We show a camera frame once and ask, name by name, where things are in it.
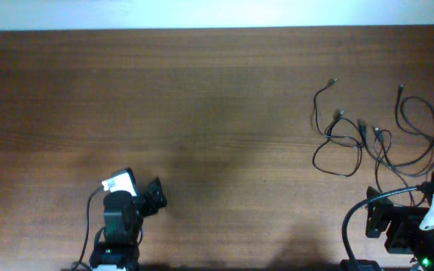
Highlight separated black usb cable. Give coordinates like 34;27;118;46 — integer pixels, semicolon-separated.
356;96;434;178

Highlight black usb cables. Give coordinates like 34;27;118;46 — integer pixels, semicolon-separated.
310;109;365;178

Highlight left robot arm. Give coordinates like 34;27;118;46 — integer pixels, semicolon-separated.
89;178;167;271

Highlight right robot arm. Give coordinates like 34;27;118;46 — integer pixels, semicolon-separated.
338;182;434;271

